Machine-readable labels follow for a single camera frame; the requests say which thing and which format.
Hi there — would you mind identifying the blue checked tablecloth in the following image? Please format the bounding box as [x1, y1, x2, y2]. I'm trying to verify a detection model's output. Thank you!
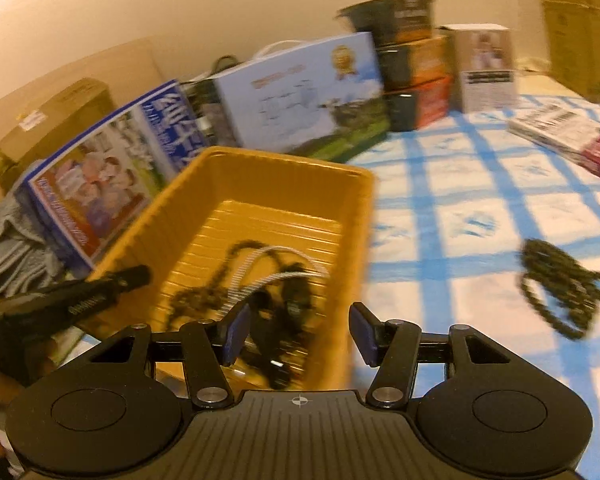
[55, 92, 600, 480]

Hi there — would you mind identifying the brown cardboard box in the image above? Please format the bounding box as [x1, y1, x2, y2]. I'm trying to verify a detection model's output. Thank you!
[0, 77, 119, 195]

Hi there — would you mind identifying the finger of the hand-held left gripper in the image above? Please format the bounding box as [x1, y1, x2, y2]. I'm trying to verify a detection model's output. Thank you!
[85, 264, 154, 295]

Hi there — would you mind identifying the red orange instant noodle bowl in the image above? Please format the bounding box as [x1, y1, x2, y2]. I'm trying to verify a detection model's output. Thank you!
[385, 77, 454, 133]

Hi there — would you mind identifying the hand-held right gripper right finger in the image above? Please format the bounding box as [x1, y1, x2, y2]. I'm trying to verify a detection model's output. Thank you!
[348, 302, 519, 407]

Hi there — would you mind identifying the white maroon book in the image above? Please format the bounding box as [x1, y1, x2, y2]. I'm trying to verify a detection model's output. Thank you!
[507, 101, 600, 189]

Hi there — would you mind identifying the large cardboard box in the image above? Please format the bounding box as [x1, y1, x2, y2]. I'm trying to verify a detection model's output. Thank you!
[529, 0, 600, 106]

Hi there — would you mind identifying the orange plastic tray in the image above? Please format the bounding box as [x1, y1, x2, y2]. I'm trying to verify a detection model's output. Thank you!
[77, 146, 379, 397]

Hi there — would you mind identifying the dark instant noodle bowl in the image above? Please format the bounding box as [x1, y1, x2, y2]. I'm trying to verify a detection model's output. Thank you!
[335, 0, 437, 46]

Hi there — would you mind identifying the small white product box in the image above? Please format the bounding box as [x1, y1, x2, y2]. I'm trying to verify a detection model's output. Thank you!
[439, 23, 520, 114]

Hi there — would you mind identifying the white pearl string bracelet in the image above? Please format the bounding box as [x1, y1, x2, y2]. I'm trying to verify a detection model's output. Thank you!
[224, 245, 332, 312]

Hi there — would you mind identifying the long brown bead necklace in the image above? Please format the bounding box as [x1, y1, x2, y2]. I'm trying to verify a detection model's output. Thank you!
[169, 238, 312, 334]

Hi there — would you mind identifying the grey towel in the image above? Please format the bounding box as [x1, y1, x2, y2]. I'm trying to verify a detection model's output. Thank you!
[0, 194, 74, 302]

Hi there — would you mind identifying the white green milk carton box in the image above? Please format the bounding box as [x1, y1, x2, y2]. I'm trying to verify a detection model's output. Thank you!
[199, 31, 389, 164]

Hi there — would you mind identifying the white pearl necklace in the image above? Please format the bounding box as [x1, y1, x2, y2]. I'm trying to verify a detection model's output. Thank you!
[519, 238, 600, 342]

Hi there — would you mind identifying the blue milk carton box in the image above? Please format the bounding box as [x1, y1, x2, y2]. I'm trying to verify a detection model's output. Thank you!
[17, 78, 204, 274]

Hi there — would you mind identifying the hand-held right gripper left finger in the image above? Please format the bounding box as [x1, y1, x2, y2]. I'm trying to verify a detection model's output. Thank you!
[87, 304, 254, 407]

